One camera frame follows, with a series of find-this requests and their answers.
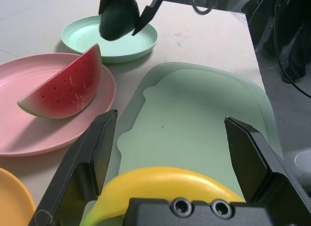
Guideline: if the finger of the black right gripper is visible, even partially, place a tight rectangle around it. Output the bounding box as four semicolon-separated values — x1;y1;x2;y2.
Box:
132;0;163;36
98;0;113;16

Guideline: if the dark green toy avocado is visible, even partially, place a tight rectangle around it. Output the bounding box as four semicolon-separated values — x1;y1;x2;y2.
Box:
99;0;140;41

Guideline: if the mint green plastic plate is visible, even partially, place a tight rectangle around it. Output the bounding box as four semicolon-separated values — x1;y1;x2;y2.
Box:
61;16;159;64

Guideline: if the yellow plastic plate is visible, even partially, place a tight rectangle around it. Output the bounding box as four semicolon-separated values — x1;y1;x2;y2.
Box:
0;167;37;226

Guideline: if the red toy watermelon slice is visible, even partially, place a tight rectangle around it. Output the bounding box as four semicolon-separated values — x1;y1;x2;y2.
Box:
17;43;102;119

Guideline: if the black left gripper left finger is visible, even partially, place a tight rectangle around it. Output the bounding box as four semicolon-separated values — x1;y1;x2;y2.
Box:
28;109;119;226

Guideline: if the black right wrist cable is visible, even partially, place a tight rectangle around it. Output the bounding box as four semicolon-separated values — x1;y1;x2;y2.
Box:
190;0;218;16

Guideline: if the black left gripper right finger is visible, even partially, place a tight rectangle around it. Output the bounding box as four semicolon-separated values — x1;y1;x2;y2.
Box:
224;116;311;226

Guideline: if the clear plastic corner film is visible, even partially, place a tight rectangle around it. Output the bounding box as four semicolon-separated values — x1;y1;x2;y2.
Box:
228;10;248;27

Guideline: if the green cutting board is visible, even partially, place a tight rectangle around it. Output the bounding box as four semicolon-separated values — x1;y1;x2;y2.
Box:
80;62;284;226

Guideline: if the pink plastic plate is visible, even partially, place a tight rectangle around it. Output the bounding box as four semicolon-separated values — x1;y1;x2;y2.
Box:
0;53;117;156

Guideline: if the yellow toy banana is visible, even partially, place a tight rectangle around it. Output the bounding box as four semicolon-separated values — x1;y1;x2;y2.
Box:
84;166;245;226

